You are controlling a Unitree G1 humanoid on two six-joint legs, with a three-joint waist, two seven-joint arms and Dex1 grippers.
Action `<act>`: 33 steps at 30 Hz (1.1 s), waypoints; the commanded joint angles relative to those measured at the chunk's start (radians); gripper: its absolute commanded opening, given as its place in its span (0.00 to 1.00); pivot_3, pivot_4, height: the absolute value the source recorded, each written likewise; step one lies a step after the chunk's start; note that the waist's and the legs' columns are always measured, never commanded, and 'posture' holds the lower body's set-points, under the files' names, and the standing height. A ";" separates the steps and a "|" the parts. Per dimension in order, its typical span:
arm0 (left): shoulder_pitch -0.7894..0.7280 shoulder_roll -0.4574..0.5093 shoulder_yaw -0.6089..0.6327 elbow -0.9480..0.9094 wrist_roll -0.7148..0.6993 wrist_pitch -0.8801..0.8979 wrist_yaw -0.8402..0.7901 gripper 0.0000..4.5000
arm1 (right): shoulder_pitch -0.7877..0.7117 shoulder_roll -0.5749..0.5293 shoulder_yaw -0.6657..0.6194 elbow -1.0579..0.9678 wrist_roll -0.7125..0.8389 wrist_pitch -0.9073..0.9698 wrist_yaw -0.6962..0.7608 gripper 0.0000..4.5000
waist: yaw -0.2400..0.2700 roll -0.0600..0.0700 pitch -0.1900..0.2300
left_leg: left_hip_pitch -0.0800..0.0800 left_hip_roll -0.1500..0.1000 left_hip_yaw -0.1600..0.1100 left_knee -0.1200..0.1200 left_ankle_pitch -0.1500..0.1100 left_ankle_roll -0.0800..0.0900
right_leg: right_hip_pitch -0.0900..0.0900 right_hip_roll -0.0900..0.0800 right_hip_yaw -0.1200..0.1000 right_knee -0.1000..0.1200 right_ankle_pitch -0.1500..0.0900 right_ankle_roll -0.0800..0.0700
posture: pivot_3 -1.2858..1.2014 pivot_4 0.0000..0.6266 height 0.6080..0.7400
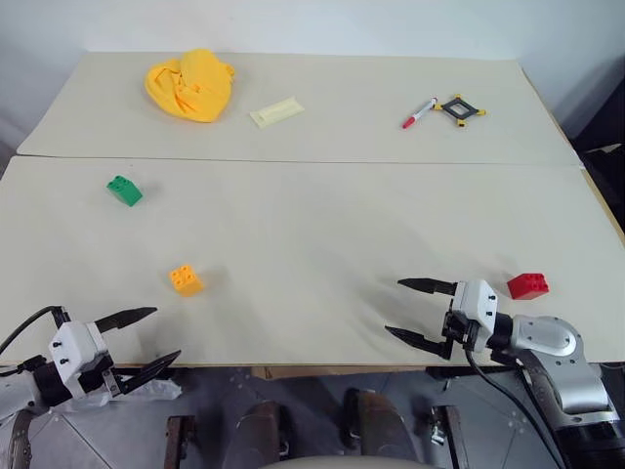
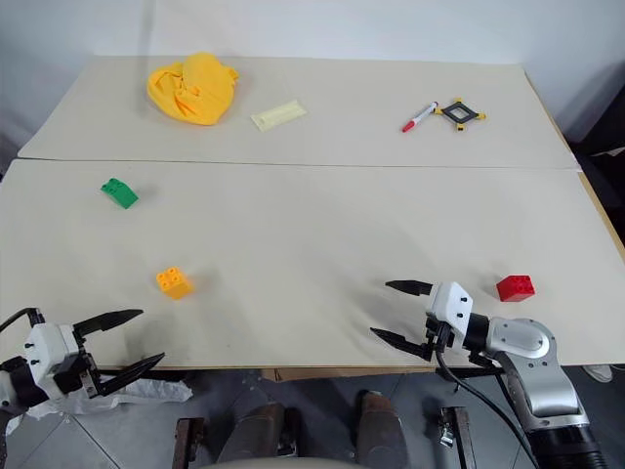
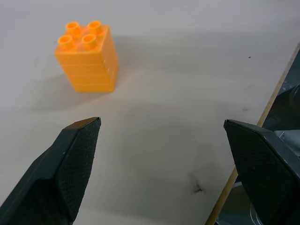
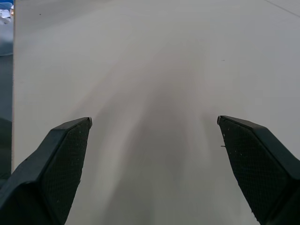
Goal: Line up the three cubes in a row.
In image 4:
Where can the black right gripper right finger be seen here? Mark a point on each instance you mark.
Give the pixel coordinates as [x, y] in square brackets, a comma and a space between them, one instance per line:
[260, 168]

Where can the blue and white background clutter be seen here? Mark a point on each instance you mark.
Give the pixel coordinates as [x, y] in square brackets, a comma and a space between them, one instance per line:
[6, 14]

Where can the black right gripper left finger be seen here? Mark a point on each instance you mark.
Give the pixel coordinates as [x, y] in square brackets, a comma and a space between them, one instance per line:
[47, 173]

